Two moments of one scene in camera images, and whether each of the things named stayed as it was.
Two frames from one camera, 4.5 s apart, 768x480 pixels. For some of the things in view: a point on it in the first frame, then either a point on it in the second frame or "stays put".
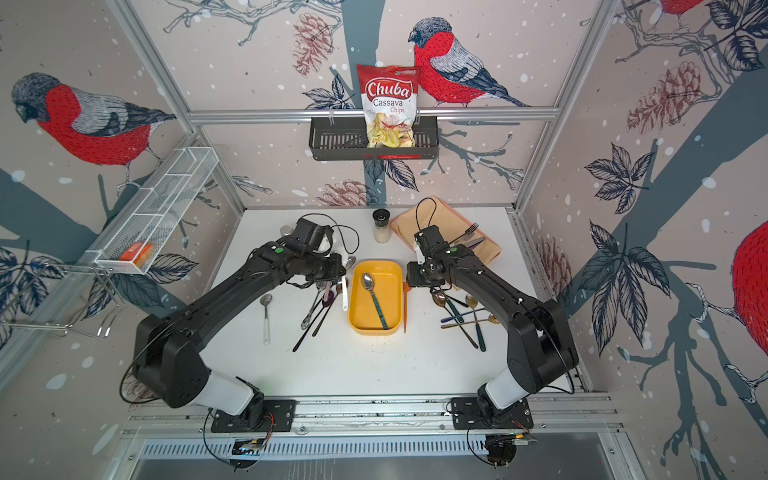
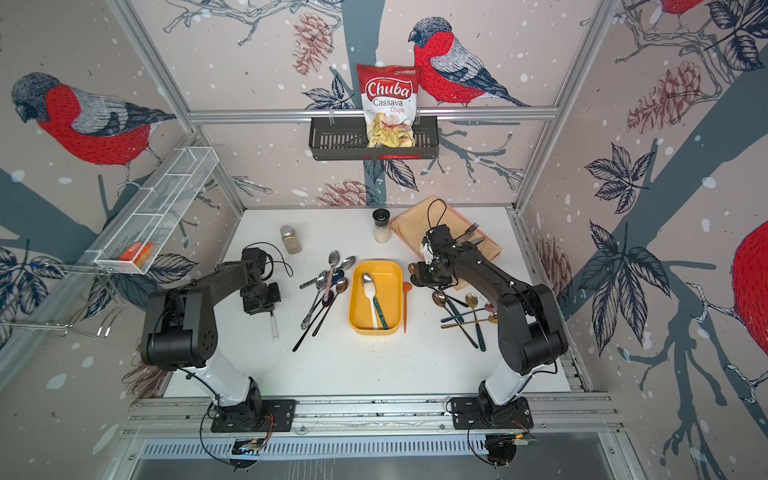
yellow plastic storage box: (388, 290) stays put
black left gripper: (336, 272) -> (253, 308)
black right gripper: (412, 279) stays put
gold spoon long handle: (491, 318) stays put
